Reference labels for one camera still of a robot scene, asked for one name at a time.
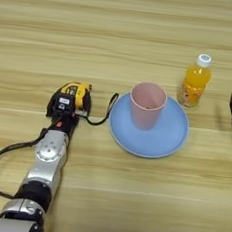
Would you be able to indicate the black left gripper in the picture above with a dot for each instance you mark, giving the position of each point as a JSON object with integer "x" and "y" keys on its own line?
{"x": 63, "y": 123}

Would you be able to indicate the yellow black tape measure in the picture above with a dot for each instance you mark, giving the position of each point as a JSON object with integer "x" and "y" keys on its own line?
{"x": 77, "y": 92}

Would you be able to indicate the orange juice bottle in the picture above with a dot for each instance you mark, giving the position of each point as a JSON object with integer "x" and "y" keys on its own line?
{"x": 195, "y": 82}

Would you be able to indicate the pink plastic cup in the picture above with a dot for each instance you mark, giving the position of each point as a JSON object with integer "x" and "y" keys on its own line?
{"x": 147, "y": 107}

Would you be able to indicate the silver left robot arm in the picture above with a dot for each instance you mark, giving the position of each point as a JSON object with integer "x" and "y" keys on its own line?
{"x": 46, "y": 161}

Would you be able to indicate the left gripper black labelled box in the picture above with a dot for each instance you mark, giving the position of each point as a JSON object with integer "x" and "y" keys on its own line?
{"x": 64, "y": 103}

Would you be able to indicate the blue round plate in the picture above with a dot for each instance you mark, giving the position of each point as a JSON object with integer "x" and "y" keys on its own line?
{"x": 159, "y": 142}

